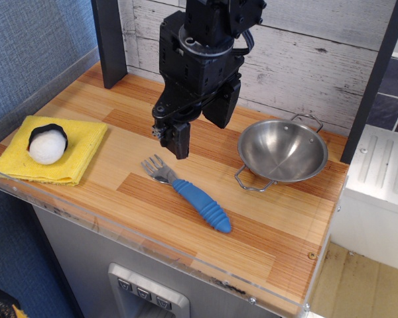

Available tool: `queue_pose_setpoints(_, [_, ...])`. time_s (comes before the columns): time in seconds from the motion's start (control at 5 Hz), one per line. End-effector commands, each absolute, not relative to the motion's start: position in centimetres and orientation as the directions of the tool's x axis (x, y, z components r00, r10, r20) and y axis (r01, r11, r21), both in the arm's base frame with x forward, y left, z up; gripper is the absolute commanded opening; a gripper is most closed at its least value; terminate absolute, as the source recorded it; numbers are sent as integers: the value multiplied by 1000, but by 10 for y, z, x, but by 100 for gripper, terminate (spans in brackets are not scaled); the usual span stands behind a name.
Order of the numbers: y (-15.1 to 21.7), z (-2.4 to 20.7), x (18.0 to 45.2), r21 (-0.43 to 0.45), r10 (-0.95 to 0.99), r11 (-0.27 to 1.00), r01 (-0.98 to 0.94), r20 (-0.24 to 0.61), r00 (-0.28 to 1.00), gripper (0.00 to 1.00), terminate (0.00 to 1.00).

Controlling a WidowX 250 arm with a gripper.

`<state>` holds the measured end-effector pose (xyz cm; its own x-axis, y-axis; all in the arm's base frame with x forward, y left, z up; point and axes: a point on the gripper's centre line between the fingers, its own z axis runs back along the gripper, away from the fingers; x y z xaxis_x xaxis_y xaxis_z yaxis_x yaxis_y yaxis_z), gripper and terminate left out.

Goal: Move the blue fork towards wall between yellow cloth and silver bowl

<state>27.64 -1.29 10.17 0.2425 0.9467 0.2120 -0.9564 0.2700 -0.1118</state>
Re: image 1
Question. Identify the steel bowl with wire handles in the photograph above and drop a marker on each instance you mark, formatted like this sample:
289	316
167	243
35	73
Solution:
282	151

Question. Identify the yellow and black object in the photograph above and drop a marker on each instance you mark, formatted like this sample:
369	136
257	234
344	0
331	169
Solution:
11	310

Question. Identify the white and black rice ball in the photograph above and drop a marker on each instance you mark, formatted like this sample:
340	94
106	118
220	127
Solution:
47	144

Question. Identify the blue handled metal fork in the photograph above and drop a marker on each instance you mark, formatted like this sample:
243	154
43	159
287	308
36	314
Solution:
208	208

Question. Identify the clear acrylic front guard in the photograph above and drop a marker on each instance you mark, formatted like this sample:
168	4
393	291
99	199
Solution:
269	258

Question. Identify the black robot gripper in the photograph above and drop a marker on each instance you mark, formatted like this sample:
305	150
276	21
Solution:
200	67

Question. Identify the steel toy fridge cabinet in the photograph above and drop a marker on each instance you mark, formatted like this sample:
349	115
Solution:
200	263

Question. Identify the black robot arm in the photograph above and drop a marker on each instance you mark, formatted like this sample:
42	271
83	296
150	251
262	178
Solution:
252	10

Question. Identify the white ribbed appliance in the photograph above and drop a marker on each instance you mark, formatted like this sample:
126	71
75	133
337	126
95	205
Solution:
366	221

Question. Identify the grey dispenser button panel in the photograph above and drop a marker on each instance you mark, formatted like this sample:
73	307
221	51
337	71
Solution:
138	296

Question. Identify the yellow folded towel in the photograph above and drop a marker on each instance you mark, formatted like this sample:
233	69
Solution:
84	139

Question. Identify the dark grey right post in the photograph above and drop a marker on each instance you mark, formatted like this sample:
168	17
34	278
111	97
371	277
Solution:
379	68

